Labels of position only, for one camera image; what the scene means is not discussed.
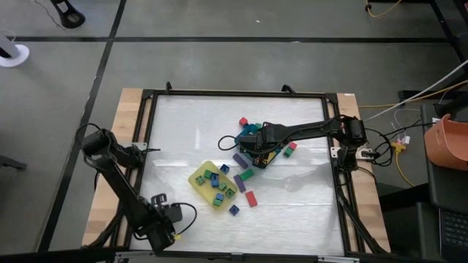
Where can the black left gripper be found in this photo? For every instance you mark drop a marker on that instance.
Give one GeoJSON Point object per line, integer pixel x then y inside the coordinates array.
{"type": "Point", "coordinates": [172, 213]}

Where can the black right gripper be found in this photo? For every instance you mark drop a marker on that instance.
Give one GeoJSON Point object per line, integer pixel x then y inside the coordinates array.
{"type": "Point", "coordinates": [267, 139]}

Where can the long yellow block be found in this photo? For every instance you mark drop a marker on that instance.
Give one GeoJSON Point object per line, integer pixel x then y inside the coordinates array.
{"type": "Point", "coordinates": [271, 158]}

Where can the green rectangular block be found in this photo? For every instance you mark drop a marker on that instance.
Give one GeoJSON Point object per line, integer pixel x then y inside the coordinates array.
{"type": "Point", "coordinates": [246, 174]}

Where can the small red block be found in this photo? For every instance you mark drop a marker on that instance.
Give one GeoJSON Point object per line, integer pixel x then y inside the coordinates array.
{"type": "Point", "coordinates": [243, 121]}
{"type": "Point", "coordinates": [292, 145]}

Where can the red rectangular block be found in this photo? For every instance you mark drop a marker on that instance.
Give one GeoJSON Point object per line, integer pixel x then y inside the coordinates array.
{"type": "Point", "coordinates": [251, 199]}

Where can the small green block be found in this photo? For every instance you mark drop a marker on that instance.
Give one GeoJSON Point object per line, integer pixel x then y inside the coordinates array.
{"type": "Point", "coordinates": [200, 180]}
{"type": "Point", "coordinates": [288, 152]}
{"type": "Point", "coordinates": [230, 193]}
{"type": "Point", "coordinates": [217, 202]}
{"type": "Point", "coordinates": [258, 125]}
{"type": "Point", "coordinates": [207, 174]}
{"type": "Point", "coordinates": [222, 186]}

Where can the small blue block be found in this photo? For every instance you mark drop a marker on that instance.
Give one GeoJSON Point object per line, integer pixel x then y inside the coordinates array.
{"type": "Point", "coordinates": [219, 196]}
{"type": "Point", "coordinates": [234, 210]}
{"type": "Point", "coordinates": [214, 180]}
{"type": "Point", "coordinates": [224, 168]}

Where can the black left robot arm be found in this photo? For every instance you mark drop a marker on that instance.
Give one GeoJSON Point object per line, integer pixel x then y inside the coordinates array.
{"type": "Point", "coordinates": [117, 179]}

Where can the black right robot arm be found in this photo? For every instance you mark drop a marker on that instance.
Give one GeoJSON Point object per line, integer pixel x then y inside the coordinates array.
{"type": "Point", "coordinates": [321, 128]}

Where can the teal plastic bin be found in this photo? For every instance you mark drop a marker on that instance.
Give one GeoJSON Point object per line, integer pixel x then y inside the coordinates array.
{"type": "Point", "coordinates": [250, 129]}

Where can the yellow translucent plastic bin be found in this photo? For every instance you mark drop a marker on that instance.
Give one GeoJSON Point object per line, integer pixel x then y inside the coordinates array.
{"type": "Point", "coordinates": [210, 193]}

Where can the black table clamp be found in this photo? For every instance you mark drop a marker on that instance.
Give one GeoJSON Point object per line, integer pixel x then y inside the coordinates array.
{"type": "Point", "coordinates": [289, 89]}
{"type": "Point", "coordinates": [168, 88]}

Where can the black rig crossbar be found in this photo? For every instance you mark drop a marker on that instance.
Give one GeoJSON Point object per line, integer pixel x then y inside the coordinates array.
{"type": "Point", "coordinates": [73, 255]}

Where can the white power adapter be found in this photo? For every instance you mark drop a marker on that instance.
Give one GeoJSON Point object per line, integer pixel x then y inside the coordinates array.
{"type": "Point", "coordinates": [405, 140]}

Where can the black chair leg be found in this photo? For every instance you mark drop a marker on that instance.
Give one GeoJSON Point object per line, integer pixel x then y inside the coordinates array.
{"type": "Point", "coordinates": [12, 163]}

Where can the orange plastic bucket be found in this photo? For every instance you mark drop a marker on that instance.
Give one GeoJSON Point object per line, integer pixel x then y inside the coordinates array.
{"type": "Point", "coordinates": [448, 146]}

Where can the black side desk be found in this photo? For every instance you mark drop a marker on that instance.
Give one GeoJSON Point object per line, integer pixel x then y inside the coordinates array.
{"type": "Point", "coordinates": [449, 190]}

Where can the white stand base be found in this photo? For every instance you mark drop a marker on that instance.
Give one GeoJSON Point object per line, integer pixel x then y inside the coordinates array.
{"type": "Point", "coordinates": [16, 56]}

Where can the black stand base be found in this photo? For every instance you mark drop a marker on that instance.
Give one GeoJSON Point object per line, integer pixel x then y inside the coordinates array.
{"type": "Point", "coordinates": [69, 16]}

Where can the black keyboard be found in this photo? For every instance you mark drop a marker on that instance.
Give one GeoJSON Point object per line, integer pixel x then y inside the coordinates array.
{"type": "Point", "coordinates": [455, 233]}

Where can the silver mounting bracket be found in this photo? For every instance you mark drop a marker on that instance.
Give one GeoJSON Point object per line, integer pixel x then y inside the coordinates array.
{"type": "Point", "coordinates": [139, 146]}
{"type": "Point", "coordinates": [336, 152]}

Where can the black diagonal frame strut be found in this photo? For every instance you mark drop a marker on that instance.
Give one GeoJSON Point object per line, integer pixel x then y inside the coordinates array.
{"type": "Point", "coordinates": [109, 230]}
{"type": "Point", "coordinates": [352, 219]}

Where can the black desk frame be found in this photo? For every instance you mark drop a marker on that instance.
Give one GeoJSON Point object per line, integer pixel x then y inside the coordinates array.
{"type": "Point", "coordinates": [448, 27]}

